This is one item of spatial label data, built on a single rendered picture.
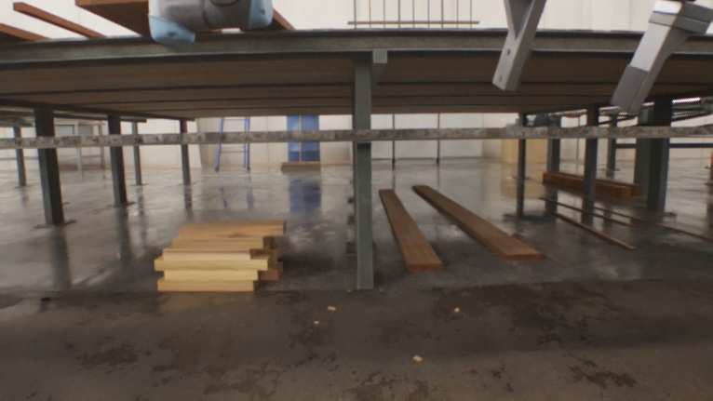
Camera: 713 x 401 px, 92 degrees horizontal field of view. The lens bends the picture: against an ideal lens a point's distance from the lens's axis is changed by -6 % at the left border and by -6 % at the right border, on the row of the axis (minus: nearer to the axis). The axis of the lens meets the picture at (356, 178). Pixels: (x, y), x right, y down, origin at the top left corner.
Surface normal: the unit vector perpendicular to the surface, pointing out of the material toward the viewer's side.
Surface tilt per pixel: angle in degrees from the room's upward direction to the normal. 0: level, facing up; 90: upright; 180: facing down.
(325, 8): 91
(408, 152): 90
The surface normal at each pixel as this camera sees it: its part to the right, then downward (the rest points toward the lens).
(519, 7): 0.07, 0.50
